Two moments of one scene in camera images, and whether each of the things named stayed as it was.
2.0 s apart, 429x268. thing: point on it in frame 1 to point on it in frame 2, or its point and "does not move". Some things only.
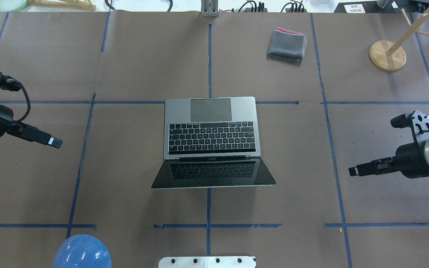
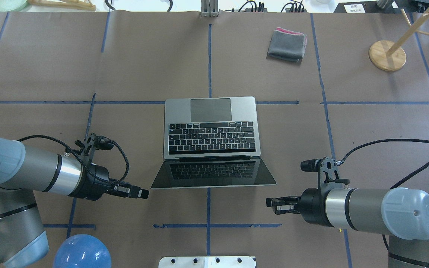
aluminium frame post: (209, 8) does not move
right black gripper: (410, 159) to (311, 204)
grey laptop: (211, 142) does not move
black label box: (370, 7) does not move
